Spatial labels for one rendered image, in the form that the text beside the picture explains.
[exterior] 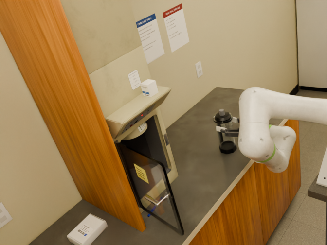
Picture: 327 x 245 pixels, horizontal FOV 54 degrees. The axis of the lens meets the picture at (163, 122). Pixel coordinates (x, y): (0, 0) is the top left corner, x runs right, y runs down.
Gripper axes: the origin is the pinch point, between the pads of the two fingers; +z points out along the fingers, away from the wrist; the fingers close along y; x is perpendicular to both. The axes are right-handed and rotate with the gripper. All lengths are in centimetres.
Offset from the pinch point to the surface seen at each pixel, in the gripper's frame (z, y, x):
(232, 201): -14.2, 23.2, 33.9
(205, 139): 19.1, -3.6, 18.3
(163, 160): 17.7, 35.8, 6.2
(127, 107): 11, 54, -39
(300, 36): 50, -247, 39
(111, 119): 10, 64, -39
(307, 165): -6, -111, 111
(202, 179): -1.1, 28.7, 18.0
